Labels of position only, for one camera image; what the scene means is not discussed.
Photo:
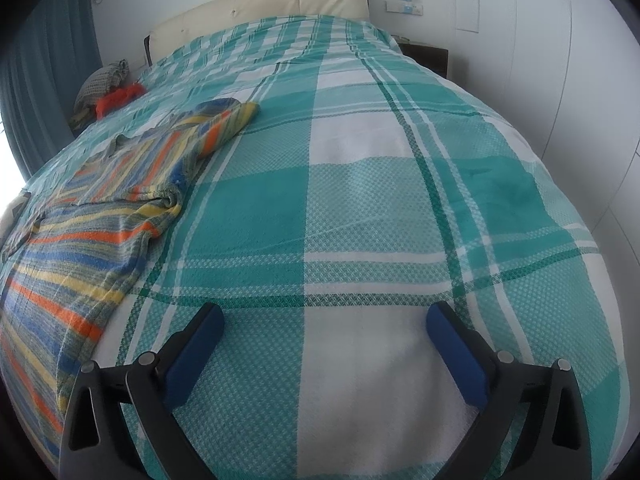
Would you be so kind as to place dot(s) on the teal white plaid bedspread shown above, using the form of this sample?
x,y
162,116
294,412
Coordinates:
x,y
365,189

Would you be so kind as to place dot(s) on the striped multicolour knit garment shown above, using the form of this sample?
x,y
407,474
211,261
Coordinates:
x,y
74,260

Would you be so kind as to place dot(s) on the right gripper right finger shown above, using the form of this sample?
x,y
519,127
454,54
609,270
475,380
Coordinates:
x,y
554,440

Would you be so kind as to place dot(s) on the white wall switch panel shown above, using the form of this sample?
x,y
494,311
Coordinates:
x,y
408,7

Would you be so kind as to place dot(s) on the orange red cloth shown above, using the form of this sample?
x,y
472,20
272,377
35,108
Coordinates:
x,y
117,99

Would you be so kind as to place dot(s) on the cream padded headboard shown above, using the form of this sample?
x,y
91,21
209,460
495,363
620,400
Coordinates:
x,y
217,15

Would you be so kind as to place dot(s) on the white wardrobe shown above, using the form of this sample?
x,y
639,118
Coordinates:
x,y
565,73

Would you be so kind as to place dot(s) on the dark wooden nightstand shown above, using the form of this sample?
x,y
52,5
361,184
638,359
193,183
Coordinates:
x,y
434,58

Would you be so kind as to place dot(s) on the blue curtain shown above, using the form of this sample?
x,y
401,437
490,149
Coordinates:
x,y
42,69

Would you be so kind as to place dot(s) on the grey striped pillow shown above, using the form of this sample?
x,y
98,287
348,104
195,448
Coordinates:
x,y
100,83

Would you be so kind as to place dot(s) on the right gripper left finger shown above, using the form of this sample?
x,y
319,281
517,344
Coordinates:
x,y
96,441

